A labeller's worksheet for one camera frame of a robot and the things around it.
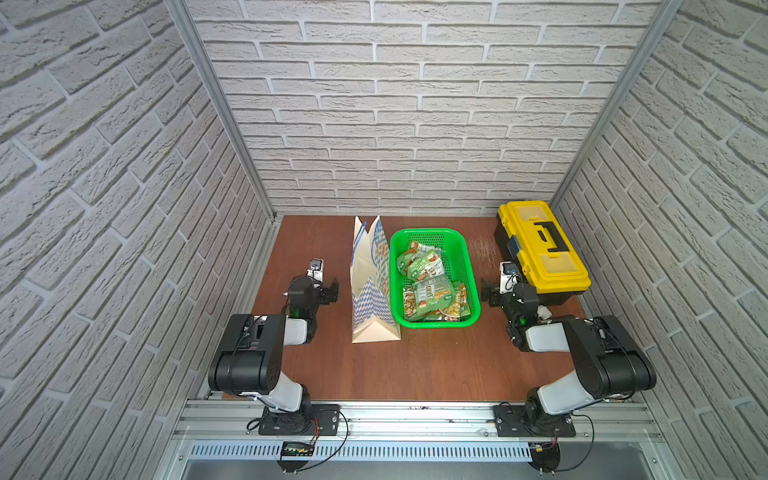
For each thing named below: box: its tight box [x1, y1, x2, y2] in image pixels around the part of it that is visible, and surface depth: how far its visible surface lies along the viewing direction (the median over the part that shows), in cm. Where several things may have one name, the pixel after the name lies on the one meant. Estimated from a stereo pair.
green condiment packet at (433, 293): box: [413, 275, 456, 314], surface depth 90 cm
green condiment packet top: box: [396, 241, 446, 282], surface depth 99 cm
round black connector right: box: [528, 442, 561, 477], surface depth 71 cm
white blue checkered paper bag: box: [350, 215, 402, 344], surface depth 85 cm
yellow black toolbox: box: [494, 200, 591, 306], surface depth 91 cm
